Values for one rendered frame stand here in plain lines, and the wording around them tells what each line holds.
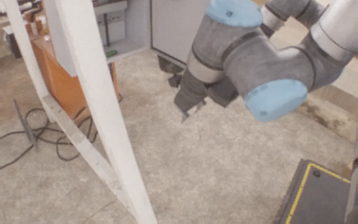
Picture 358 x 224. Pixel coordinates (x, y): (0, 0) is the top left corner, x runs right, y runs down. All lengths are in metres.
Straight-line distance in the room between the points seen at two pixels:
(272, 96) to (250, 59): 0.06
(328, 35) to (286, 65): 0.09
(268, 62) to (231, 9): 0.10
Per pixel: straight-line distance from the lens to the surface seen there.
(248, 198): 1.41
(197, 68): 0.47
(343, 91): 1.96
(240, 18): 0.38
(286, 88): 0.35
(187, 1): 0.98
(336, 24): 0.42
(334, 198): 1.19
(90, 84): 0.60
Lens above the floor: 1.16
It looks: 38 degrees down
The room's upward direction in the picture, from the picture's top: 3 degrees clockwise
